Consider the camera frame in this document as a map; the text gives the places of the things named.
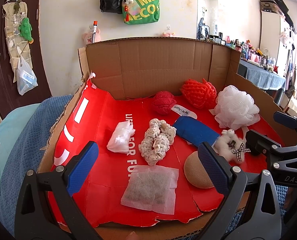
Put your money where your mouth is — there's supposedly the red knitted toy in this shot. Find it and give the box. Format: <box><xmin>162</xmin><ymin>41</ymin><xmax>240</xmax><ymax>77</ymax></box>
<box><xmin>152</xmin><ymin>91</ymin><xmax>177</xmax><ymax>115</ymax></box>

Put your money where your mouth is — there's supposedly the beige hanging organizer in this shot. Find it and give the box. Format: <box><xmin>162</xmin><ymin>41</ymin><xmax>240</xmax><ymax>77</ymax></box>
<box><xmin>2</xmin><ymin>2</ymin><xmax>33</xmax><ymax>83</ymax></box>

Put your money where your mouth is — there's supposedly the blue fabric pouch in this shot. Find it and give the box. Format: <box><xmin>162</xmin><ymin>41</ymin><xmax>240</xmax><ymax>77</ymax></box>
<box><xmin>173</xmin><ymin>116</ymin><xmax>220</xmax><ymax>147</ymax></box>

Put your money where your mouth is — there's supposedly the cream crochet scrunchie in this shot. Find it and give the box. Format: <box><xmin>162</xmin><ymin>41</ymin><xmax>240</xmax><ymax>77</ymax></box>
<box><xmin>138</xmin><ymin>119</ymin><xmax>177</xmax><ymax>166</ymax></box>

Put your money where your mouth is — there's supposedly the green tote bag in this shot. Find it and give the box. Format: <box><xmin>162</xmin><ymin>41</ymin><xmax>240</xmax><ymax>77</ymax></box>
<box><xmin>121</xmin><ymin>0</ymin><xmax>160</xmax><ymax>25</ymax></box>

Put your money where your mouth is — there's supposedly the red lined cardboard box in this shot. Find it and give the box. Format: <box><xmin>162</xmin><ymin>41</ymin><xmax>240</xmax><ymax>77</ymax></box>
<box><xmin>37</xmin><ymin>36</ymin><xmax>293</xmax><ymax>240</ymax></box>

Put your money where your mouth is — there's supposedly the pink plush pig toy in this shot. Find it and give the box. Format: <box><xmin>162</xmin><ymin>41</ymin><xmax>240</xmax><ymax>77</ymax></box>
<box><xmin>161</xmin><ymin>24</ymin><xmax>175</xmax><ymax>37</ymax></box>

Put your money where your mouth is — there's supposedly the blue knitted blanket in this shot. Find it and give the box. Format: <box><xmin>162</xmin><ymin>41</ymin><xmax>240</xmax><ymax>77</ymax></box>
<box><xmin>0</xmin><ymin>95</ymin><xmax>72</xmax><ymax>235</ymax></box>

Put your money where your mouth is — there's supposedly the green plush toy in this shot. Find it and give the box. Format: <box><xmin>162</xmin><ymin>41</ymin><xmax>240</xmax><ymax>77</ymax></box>
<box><xmin>18</xmin><ymin>17</ymin><xmax>34</xmax><ymax>44</ymax></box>

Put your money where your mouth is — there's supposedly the blue cloth covered table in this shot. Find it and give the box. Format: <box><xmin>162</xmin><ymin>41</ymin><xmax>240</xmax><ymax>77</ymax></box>
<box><xmin>237</xmin><ymin>59</ymin><xmax>286</xmax><ymax>92</ymax></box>

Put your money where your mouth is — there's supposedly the red mesh bath pouf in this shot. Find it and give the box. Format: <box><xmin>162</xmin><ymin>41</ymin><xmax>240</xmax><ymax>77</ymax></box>
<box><xmin>180</xmin><ymin>79</ymin><xmax>217</xmax><ymax>109</ymax></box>

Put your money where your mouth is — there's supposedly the white wardrobe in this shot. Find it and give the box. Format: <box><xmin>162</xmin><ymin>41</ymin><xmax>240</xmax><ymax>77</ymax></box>
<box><xmin>260</xmin><ymin>11</ymin><xmax>294</xmax><ymax>76</ymax></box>

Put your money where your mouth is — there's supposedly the white plastic bag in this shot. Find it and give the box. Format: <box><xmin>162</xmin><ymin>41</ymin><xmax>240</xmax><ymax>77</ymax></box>
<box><xmin>16</xmin><ymin>56</ymin><xmax>38</xmax><ymax>96</ymax></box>

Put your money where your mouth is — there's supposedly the white mesh bath pouf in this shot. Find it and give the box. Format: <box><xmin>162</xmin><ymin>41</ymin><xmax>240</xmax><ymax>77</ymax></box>
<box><xmin>212</xmin><ymin>85</ymin><xmax>260</xmax><ymax>131</ymax></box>

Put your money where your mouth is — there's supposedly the white plush lamb toy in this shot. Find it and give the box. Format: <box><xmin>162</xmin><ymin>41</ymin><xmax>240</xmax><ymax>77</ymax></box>
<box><xmin>212</xmin><ymin>129</ymin><xmax>251</xmax><ymax>164</ymax></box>

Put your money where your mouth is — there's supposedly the white tissue pack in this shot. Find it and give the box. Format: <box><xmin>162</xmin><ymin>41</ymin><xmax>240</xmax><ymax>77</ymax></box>
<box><xmin>107</xmin><ymin>121</ymin><xmax>136</xmax><ymax>153</ymax></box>

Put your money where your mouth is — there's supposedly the dark brown door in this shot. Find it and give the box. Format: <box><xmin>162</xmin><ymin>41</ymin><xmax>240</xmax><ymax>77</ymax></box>
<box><xmin>0</xmin><ymin>0</ymin><xmax>51</xmax><ymax>118</ymax></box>

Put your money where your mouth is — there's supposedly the wall mirror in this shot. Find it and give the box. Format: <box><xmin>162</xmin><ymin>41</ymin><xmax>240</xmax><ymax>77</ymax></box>
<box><xmin>196</xmin><ymin>0</ymin><xmax>218</xmax><ymax>40</ymax></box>

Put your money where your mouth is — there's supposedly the teal pillow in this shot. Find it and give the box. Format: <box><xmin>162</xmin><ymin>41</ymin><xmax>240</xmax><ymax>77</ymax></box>
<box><xmin>0</xmin><ymin>103</ymin><xmax>39</xmax><ymax>181</ymax></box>

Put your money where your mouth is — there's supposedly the white sachet packet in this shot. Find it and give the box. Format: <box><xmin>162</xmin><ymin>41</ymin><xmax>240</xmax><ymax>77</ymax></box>
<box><xmin>120</xmin><ymin>165</ymin><xmax>179</xmax><ymax>215</ymax></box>

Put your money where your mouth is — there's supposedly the tan round sponge puff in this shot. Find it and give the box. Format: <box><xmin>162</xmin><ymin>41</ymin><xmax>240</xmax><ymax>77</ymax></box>
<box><xmin>184</xmin><ymin>151</ymin><xmax>214</xmax><ymax>189</ymax></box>

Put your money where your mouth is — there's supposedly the orange capped stick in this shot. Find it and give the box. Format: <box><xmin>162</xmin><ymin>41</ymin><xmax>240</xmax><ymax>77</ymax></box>
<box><xmin>92</xmin><ymin>21</ymin><xmax>98</xmax><ymax>43</ymax></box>

